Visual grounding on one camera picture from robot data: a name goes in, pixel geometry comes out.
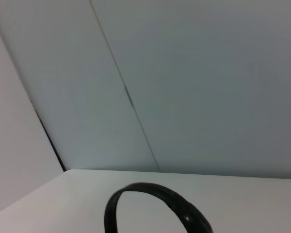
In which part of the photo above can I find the black teapot with handle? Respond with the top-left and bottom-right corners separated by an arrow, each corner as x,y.
104,182 -> 213,233

